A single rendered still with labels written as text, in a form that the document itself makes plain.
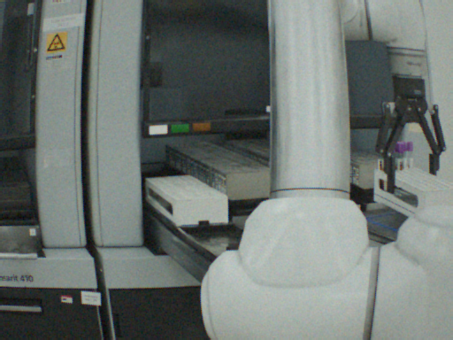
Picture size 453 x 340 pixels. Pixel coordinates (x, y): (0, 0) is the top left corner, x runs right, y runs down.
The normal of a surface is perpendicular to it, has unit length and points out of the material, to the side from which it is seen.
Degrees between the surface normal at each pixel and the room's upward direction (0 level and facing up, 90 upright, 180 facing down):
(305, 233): 70
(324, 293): 61
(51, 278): 90
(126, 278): 90
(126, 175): 90
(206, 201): 90
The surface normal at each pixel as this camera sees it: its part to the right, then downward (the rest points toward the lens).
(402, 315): -0.21, 0.09
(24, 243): 0.28, 0.13
